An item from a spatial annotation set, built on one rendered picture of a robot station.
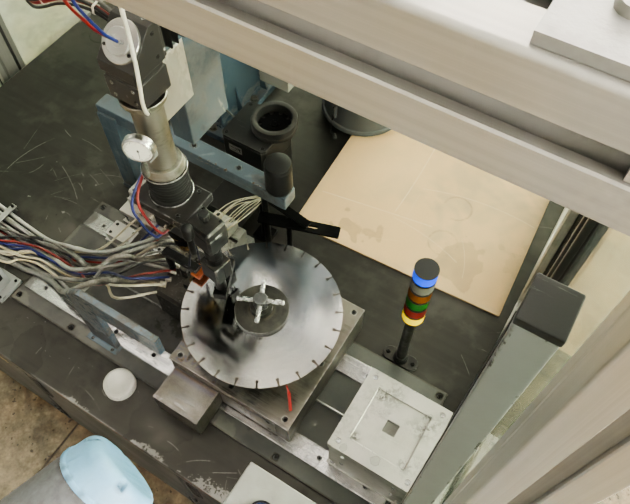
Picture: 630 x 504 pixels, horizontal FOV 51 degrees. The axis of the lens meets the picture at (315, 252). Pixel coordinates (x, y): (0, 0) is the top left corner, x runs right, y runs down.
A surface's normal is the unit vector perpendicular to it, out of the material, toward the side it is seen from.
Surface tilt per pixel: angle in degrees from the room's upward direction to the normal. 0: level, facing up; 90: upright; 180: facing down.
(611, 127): 90
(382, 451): 0
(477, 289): 0
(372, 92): 90
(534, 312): 0
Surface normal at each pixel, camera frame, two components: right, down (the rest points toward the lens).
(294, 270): 0.00, -0.52
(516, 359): -0.52, 0.73
